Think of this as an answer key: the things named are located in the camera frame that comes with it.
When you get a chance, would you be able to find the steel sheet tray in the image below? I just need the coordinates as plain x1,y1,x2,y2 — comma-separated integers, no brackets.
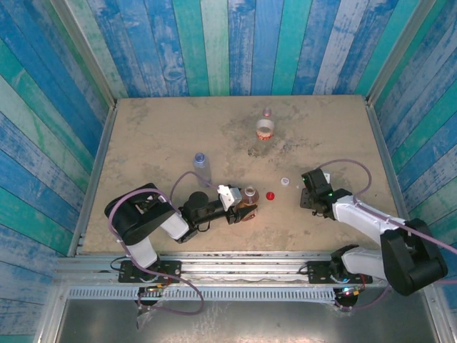
53,298,440,343

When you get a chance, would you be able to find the aluminium front mounting rail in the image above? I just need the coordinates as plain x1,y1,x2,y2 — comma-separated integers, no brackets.
55,252,393,287

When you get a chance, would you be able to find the grey slotted cable duct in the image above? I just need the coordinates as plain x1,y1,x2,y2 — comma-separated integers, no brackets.
67,287,336,301

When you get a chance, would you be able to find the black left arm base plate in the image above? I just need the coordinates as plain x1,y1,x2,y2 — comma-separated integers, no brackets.
118,259,182,284

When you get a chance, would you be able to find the circuit board with lights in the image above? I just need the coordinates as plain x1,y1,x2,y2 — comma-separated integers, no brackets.
335,285,365,297
137,284,172,297

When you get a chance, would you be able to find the clear blue-tinted plastic bottle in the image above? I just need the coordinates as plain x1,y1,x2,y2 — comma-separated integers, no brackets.
192,152,212,189

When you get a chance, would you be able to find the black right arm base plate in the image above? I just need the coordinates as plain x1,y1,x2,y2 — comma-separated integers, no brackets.
306,260,374,285

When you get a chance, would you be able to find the amber bottle red gold label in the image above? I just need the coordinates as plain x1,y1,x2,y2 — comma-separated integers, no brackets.
238,185,258,222

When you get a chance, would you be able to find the clear bottle with red label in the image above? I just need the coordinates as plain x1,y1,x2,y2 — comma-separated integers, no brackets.
255,106,276,143

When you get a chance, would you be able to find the aluminium corner post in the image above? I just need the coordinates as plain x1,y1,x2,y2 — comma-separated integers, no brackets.
366,0,436,106
49,0,117,108

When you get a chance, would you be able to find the aluminium table side rail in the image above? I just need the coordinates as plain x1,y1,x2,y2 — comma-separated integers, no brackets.
67,105,119,257
366,103,410,221

